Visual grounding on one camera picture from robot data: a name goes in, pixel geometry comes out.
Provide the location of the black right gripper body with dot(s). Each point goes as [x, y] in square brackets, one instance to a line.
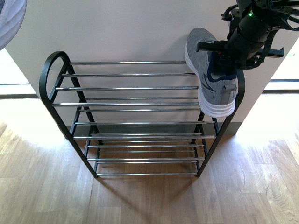
[247, 46]

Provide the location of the grey sneaker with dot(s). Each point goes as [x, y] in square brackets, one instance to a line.
[12, 14]
[217, 89]

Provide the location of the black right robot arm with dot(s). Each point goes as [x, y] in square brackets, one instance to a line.
[277, 13]

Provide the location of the black metal shoe rack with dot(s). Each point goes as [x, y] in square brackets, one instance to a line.
[131, 118]

